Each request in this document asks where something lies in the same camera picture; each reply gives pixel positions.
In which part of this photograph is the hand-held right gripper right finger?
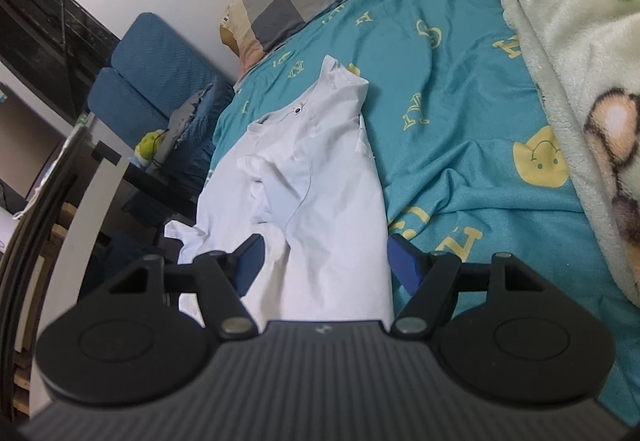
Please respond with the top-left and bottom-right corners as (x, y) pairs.
(388, 234), (547, 337)

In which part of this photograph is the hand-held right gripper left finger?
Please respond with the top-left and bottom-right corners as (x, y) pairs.
(109, 234), (266, 340)

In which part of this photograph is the white t-shirt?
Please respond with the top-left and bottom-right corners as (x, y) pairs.
(164, 55), (396, 326)

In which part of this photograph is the black side table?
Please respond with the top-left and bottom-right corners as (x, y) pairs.
(93, 143), (201, 222)

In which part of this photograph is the yellow green plush toy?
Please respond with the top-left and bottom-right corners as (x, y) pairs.
(134, 130), (167, 168)

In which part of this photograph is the grey cloth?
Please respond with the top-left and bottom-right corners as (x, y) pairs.
(165, 88), (213, 152)

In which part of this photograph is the white chair back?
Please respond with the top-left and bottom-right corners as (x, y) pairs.
(0, 125), (132, 417)

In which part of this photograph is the teal printed bed sheet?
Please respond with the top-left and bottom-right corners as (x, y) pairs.
(210, 0), (640, 427)

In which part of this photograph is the blue quilted chair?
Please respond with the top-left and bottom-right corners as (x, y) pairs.
(88, 12), (236, 194)

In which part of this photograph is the cream fleece printed blanket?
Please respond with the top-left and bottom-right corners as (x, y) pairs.
(431, 0), (640, 308)

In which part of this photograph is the dark window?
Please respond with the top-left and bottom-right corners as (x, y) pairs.
(0, 0), (122, 122)

